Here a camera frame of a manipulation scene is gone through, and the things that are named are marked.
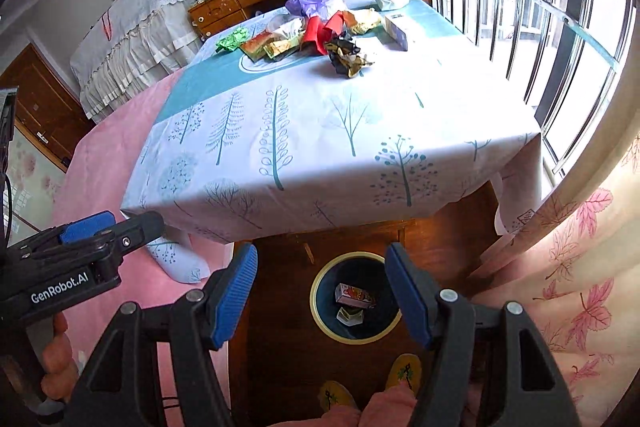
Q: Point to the wooden desk with drawers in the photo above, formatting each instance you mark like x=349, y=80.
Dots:
x=212, y=16

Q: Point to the dark green carton box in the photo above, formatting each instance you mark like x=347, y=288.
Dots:
x=349, y=318

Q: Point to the green crumpled paper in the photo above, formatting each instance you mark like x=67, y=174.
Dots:
x=233, y=40

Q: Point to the tree print bed sheet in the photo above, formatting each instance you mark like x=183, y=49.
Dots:
x=244, y=149

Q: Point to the white ruffled cloth cover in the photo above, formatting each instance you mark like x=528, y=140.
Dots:
x=133, y=45

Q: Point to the black gold wrapper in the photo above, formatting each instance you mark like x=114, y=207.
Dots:
x=346, y=56

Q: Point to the pink leaf print curtain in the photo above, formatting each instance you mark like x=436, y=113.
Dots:
x=580, y=285

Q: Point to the white purple product box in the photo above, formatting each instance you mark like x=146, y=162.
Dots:
x=395, y=26

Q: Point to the brown wooden door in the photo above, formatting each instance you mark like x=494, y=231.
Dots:
x=44, y=105

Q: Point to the person's pink trouser legs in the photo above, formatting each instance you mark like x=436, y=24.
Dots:
x=391, y=407

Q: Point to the strawberry duck milk carton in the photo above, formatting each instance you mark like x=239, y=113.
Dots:
x=351, y=296

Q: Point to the clear plastic wrapper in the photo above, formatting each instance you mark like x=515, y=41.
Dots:
x=286, y=26

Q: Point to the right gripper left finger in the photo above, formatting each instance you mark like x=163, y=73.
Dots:
x=120, y=385

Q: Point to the person's left hand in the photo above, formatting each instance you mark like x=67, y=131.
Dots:
x=60, y=370

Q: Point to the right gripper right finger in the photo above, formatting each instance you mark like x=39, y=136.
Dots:
x=522, y=384

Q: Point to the yellow crumpled plastic bag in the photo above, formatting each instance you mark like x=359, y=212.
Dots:
x=359, y=22

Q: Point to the red plastic bag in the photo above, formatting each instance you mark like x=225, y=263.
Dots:
x=319, y=32

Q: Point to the round yellow rim trash bin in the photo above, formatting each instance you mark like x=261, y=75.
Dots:
x=365, y=271

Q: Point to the purple plastic bag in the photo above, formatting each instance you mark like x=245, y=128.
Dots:
x=324, y=9

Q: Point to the right yellow slipper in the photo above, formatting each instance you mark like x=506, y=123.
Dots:
x=406, y=371

